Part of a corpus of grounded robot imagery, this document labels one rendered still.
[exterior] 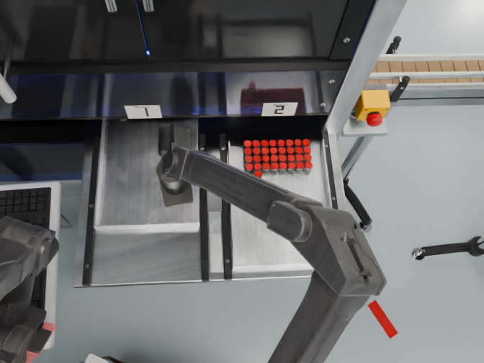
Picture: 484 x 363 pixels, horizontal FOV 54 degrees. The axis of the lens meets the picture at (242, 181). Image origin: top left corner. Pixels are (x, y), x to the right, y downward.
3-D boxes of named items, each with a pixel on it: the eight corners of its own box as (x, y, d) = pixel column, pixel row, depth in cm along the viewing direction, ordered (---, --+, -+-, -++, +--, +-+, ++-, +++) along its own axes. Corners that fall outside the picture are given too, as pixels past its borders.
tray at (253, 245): (227, 147, 131) (228, 140, 128) (320, 145, 132) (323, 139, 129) (232, 269, 118) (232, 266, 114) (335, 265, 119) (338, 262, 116)
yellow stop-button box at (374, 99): (352, 99, 129) (359, 83, 123) (378, 98, 130) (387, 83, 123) (356, 122, 126) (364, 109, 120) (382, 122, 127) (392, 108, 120)
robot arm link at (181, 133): (173, 166, 89) (211, 173, 94) (173, 109, 91) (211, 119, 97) (144, 180, 98) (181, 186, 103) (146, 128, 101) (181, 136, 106)
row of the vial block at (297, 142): (242, 147, 131) (243, 140, 126) (307, 146, 132) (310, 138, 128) (243, 154, 130) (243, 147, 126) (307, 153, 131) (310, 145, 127)
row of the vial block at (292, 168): (243, 169, 128) (244, 162, 124) (309, 168, 129) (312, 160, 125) (244, 177, 127) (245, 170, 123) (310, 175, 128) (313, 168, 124)
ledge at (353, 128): (335, 95, 141) (337, 92, 139) (378, 94, 142) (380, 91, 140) (341, 137, 136) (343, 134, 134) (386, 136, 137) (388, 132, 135)
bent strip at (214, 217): (209, 218, 123) (208, 210, 117) (220, 217, 123) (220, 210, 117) (210, 272, 117) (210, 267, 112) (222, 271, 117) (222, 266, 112)
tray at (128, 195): (104, 114, 133) (101, 107, 130) (197, 112, 135) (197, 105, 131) (96, 230, 120) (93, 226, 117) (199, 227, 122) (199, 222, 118)
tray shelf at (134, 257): (88, 117, 134) (86, 114, 133) (331, 113, 139) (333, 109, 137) (73, 288, 116) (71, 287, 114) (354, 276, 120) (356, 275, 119)
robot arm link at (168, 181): (155, 181, 95) (184, 181, 95) (156, 149, 96) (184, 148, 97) (159, 190, 101) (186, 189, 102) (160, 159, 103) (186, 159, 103)
